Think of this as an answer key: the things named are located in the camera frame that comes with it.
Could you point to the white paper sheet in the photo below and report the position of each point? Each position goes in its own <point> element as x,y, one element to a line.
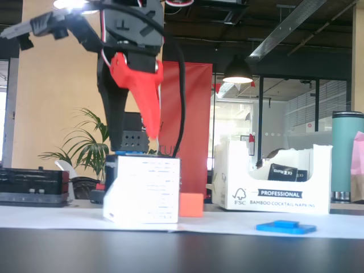
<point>57,216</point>

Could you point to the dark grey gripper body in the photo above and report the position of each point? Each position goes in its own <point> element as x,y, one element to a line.
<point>140,63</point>

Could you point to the black steel ceiling beam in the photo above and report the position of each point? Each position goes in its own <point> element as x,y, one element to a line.
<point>267,45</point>

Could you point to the green palm plant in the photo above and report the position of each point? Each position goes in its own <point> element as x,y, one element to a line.
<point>85,148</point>

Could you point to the red standing banner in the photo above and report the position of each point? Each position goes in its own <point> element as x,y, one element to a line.
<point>199,113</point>

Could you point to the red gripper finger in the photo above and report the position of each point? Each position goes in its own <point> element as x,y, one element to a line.
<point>142,82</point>

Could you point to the black flat device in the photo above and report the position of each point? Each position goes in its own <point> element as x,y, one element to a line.
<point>28,182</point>

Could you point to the white chair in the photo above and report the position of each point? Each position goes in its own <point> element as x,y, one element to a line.
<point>64,166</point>

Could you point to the brown paper bag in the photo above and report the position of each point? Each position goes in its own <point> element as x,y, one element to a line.
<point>357,189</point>

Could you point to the teal thermos bottle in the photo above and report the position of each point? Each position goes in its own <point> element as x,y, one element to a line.
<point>344,156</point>

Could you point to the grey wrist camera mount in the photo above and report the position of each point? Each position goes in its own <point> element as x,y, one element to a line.
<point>45,24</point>

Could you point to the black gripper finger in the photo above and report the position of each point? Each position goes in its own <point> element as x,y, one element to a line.
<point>115,113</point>

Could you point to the blue flat block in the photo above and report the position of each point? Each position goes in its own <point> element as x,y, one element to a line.
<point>284,228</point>

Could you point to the white glowing pendant lamp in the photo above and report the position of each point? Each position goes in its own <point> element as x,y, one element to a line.
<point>65,3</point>

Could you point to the orange cube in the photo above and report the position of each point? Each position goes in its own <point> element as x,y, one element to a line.
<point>192,204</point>

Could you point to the pink paper bag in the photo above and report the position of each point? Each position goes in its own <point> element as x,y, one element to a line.
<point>359,159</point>

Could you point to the white cardboard napkin box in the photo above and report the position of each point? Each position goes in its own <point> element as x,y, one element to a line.
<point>236,182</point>

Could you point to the dark plant pot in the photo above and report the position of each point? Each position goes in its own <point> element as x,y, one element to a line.
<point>82,187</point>

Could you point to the black pendant lamp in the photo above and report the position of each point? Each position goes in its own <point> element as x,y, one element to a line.
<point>237,71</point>

